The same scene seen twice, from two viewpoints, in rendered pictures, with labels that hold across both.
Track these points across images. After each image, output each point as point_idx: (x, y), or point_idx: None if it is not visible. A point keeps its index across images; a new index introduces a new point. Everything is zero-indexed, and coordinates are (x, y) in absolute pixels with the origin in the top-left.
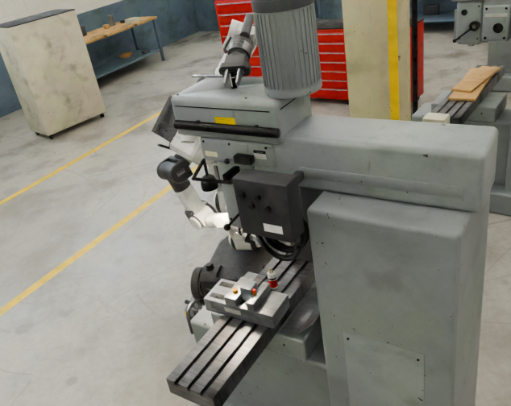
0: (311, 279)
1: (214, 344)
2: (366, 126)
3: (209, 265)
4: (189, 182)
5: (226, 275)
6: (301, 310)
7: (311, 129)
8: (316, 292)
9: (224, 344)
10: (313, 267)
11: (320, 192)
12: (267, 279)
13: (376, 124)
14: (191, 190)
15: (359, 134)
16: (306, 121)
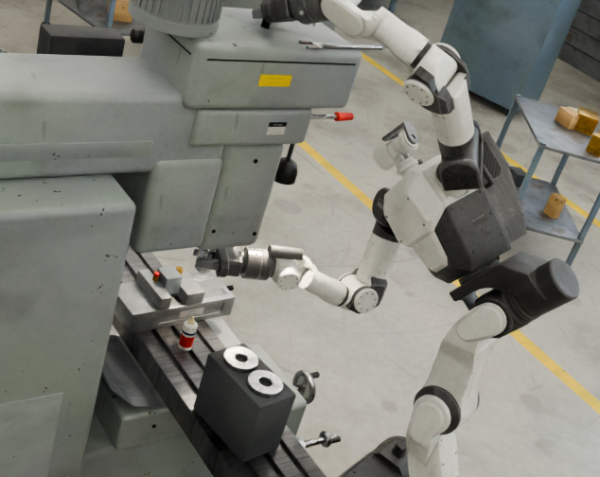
0: (173, 401)
1: (139, 264)
2: (60, 76)
3: (397, 443)
4: (383, 236)
5: (368, 466)
6: (127, 366)
7: (127, 67)
8: (145, 397)
9: (132, 272)
10: (183, 397)
11: (130, 196)
12: (207, 351)
13: (52, 81)
14: (373, 243)
15: (50, 63)
16: (160, 80)
